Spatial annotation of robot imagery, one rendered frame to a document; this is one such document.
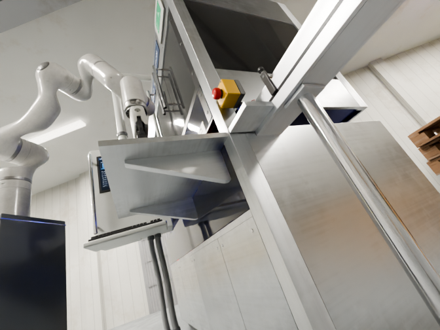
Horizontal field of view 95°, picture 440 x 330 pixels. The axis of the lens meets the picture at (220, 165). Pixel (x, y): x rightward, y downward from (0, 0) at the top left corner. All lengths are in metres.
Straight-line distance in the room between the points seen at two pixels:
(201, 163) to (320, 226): 0.44
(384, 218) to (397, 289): 0.36
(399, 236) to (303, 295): 0.26
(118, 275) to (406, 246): 5.01
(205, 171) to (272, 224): 0.29
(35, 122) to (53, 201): 5.50
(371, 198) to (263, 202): 0.26
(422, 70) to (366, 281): 6.66
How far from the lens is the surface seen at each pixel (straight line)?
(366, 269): 0.82
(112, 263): 5.32
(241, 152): 0.69
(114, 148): 0.65
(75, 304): 5.82
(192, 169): 0.71
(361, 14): 0.61
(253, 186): 0.64
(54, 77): 1.22
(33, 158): 1.28
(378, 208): 0.58
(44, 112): 1.24
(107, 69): 1.05
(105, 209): 1.64
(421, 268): 0.60
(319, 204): 0.77
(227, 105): 0.75
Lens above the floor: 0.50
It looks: 23 degrees up
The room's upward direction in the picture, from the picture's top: 20 degrees counter-clockwise
